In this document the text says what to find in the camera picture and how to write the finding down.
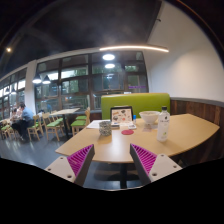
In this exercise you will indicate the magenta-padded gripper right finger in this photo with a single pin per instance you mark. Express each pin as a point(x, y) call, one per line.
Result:
point(162, 166)

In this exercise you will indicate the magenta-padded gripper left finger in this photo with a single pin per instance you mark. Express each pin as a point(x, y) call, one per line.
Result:
point(59, 167)

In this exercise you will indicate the clear black-capped drink bottle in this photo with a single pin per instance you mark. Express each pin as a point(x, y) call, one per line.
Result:
point(163, 125)

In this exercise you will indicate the wooden green-cushioned chairs group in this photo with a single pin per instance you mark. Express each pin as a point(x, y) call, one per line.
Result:
point(55, 124)

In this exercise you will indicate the flat round red coaster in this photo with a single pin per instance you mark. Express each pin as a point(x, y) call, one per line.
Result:
point(127, 132)

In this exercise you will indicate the white ceramic bowl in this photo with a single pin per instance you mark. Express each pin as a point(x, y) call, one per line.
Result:
point(149, 116)

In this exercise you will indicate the small blue-capped tube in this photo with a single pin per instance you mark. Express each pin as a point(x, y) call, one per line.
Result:
point(134, 119)

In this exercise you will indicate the light wooden dining table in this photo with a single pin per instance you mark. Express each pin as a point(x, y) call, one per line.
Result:
point(65, 111)

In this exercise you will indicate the white printed paper sheet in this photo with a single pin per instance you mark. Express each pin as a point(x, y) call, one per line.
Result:
point(96, 124)

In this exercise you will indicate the person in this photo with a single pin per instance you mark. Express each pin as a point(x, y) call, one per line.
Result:
point(14, 114)
point(26, 117)

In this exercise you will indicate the speckled patterned mug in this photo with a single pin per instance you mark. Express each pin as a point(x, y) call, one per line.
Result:
point(105, 128)

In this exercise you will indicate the small dark wallet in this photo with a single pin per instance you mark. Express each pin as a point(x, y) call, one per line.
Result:
point(115, 126)

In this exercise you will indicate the black tablet with stickers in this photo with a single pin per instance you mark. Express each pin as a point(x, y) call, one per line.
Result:
point(121, 115)

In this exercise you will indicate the green upholstered booth bench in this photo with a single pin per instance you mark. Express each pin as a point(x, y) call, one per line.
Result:
point(140, 101)

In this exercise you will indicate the dark pendant lamp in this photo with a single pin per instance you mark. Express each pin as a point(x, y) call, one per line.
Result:
point(37, 80)
point(46, 80)

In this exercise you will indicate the round ceiling light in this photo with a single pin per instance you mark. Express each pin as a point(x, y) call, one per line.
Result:
point(110, 66)
point(108, 57)

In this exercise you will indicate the long curved strip light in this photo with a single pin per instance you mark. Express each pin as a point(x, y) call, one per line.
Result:
point(133, 47)

